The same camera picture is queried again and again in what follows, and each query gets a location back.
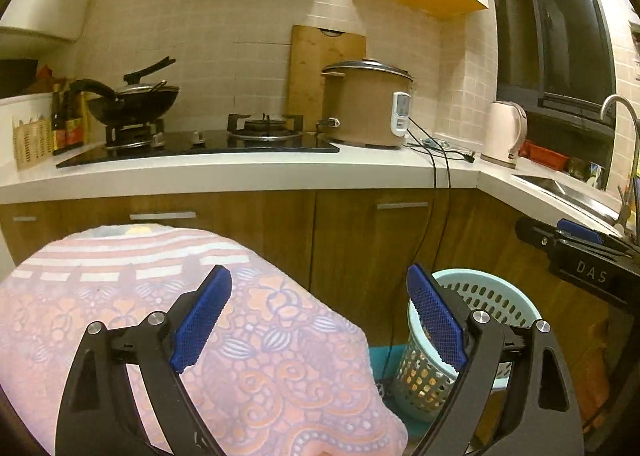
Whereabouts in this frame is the dark kitchen window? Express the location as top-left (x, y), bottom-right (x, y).
top-left (485, 0), bottom-right (617, 124)

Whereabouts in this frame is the brown rice cooker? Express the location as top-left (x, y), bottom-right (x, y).
top-left (320, 59), bottom-right (417, 147)

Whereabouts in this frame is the white electric kettle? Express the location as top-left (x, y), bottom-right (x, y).
top-left (481, 100), bottom-right (528, 170)

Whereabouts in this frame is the black wok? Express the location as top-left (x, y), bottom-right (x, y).
top-left (69, 56), bottom-right (181, 129)

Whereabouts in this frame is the black glass gas hob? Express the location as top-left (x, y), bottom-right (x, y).
top-left (56, 113), bottom-right (341, 169)

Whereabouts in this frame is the wooden base cabinet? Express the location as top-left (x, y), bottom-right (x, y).
top-left (0, 188), bottom-right (640, 437)

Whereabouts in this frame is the light blue plastic basket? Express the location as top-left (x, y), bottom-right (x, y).
top-left (392, 268), bottom-right (545, 423)

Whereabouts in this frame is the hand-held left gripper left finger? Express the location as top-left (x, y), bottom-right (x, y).
top-left (54, 264), bottom-right (233, 456)

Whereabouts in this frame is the steel kitchen faucet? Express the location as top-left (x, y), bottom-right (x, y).
top-left (600, 94), bottom-right (640, 231)

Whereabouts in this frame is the steel sink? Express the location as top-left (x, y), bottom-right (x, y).
top-left (512, 173), bottom-right (631, 237)

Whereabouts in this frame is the wooden cutting board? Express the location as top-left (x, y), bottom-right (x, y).
top-left (288, 24), bottom-right (367, 125)

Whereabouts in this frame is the red tray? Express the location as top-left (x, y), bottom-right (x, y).
top-left (519, 140), bottom-right (571, 171)

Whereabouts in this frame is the dark sauce bottle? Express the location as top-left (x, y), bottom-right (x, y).
top-left (51, 90), bottom-right (68, 157)
top-left (65, 90), bottom-right (86, 149)

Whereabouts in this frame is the woven utensil basket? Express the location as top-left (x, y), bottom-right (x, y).
top-left (12, 117), bottom-right (55, 171)

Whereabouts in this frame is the white box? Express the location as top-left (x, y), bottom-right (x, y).
top-left (0, 92), bottom-right (55, 181)

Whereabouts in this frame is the teal box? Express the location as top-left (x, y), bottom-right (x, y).
top-left (367, 345), bottom-right (431, 437)

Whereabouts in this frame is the white power meter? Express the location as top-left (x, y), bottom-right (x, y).
top-left (386, 92), bottom-right (412, 137)

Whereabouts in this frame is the pink patterned cloth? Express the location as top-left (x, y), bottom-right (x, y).
top-left (0, 225), bottom-right (408, 456)

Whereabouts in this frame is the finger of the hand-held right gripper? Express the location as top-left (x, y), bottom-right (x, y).
top-left (515, 216), bottom-right (636, 259)

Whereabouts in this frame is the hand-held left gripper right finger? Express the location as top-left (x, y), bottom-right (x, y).
top-left (406, 263), bottom-right (586, 456)

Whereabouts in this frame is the red yellow food bag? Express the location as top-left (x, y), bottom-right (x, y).
top-left (24, 64), bottom-right (71, 96)

